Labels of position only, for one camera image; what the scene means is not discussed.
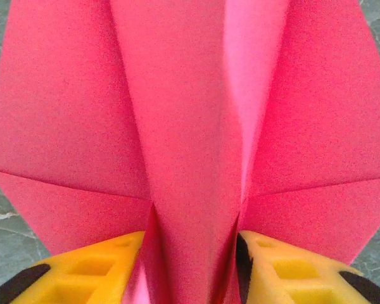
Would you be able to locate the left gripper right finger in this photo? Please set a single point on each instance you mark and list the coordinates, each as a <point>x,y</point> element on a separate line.
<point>297,275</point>

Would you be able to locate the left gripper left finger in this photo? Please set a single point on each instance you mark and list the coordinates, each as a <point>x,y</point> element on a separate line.
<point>82,275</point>

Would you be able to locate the pink cloth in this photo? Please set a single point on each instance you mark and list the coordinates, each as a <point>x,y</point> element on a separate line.
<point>190,126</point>

